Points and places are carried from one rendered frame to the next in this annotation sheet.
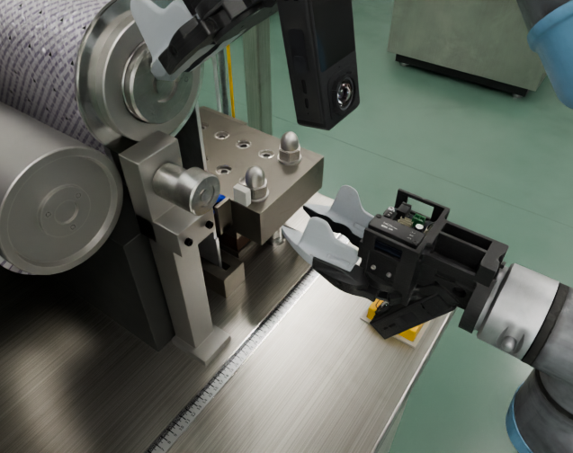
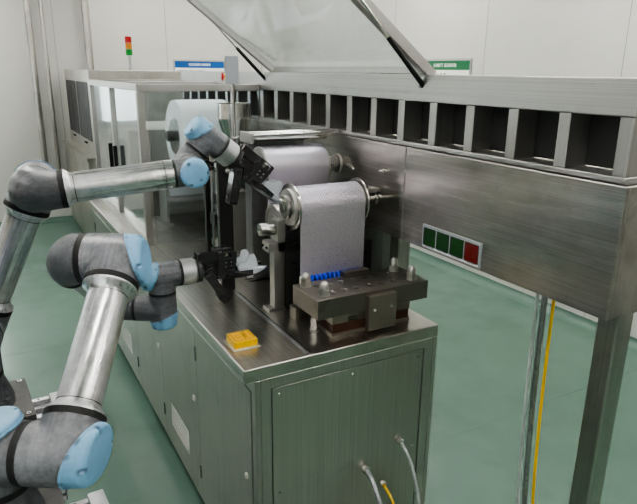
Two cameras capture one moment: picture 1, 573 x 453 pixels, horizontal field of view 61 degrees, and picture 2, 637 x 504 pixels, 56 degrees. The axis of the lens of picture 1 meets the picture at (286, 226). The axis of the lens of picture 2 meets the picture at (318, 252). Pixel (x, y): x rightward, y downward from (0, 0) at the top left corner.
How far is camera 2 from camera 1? 198 cm
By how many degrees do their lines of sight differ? 96
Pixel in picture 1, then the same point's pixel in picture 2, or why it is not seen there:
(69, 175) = (276, 214)
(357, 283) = not seen: hidden behind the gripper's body
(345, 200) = (252, 260)
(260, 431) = (230, 311)
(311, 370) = (239, 322)
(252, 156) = (332, 289)
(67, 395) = not seen: hidden behind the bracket
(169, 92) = (286, 211)
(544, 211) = not seen: outside the picture
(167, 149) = (275, 221)
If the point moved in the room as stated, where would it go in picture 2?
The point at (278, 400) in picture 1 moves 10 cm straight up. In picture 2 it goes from (236, 315) to (235, 286)
